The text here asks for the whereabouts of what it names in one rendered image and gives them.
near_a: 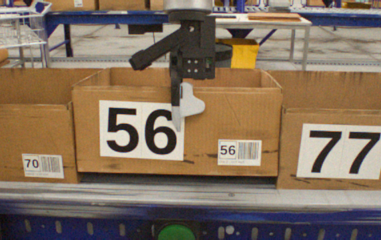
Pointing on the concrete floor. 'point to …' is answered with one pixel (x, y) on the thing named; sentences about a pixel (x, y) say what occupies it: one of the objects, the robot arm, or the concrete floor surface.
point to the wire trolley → (16, 31)
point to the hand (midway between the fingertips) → (175, 124)
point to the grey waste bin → (223, 55)
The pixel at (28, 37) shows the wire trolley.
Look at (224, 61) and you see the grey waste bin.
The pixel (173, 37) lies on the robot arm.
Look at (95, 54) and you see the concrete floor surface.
